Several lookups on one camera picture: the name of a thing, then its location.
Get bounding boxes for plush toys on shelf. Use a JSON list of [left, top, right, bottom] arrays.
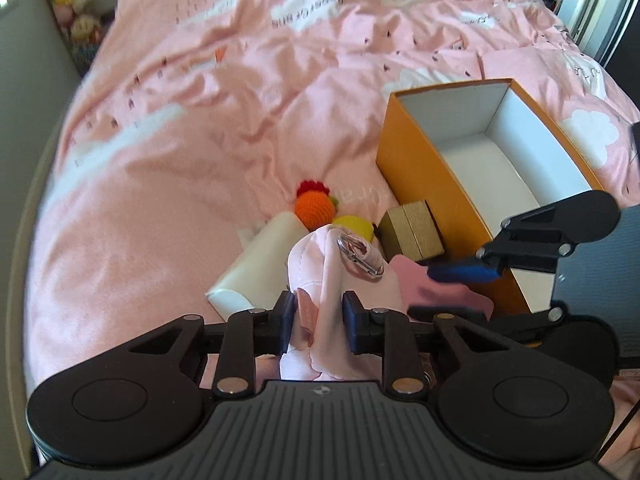
[[48, 0, 108, 75]]

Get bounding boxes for small gold cardboard box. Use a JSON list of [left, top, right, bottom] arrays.
[[378, 200, 445, 262]]

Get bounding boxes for white glasses case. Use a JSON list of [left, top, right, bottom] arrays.
[[206, 211, 309, 321]]

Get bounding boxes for pink plush pouch with carabiner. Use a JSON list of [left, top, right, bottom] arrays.
[[280, 226, 406, 382]]

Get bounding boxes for yellow plastic toy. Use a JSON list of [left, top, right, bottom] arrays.
[[332, 214, 375, 243]]

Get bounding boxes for pink patterned bed duvet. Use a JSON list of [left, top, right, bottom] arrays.
[[25, 0, 639, 386]]

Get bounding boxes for orange crochet fruit toy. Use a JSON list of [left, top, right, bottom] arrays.
[[294, 180, 337, 231]]

